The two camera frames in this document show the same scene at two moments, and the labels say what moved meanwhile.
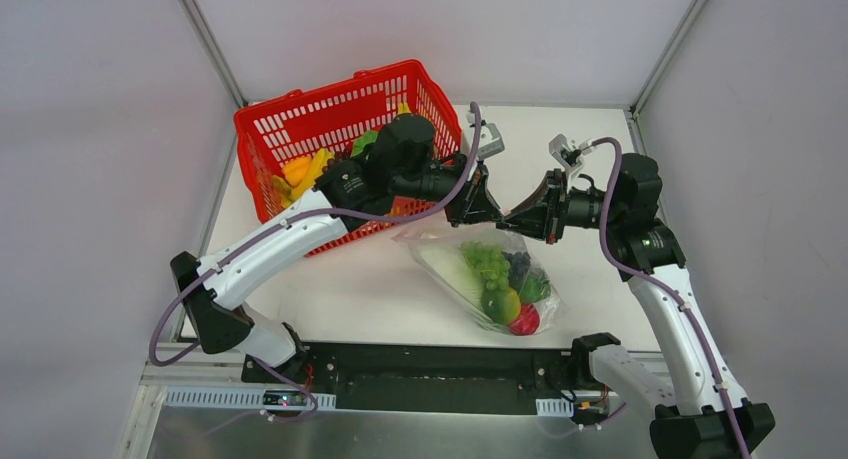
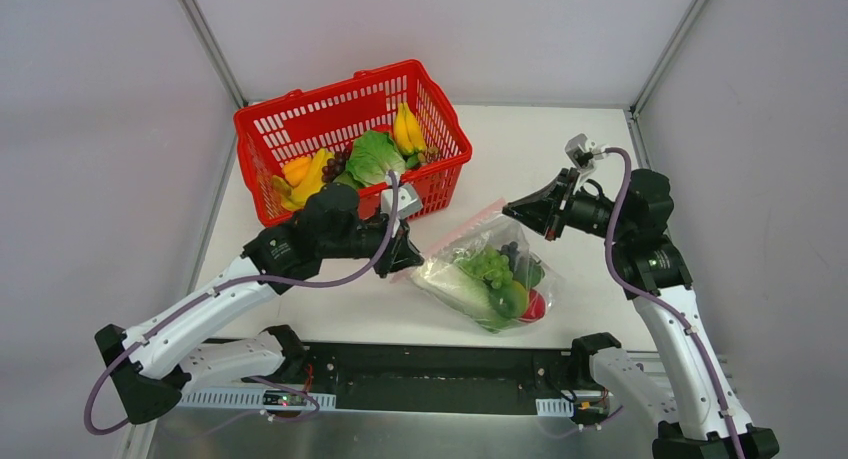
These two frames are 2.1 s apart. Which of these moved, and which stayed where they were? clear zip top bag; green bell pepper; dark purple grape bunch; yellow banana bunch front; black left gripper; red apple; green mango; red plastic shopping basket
Moved: black left gripper; green bell pepper; clear zip top bag; dark purple grape bunch; green mango; red apple
Stayed: yellow banana bunch front; red plastic shopping basket
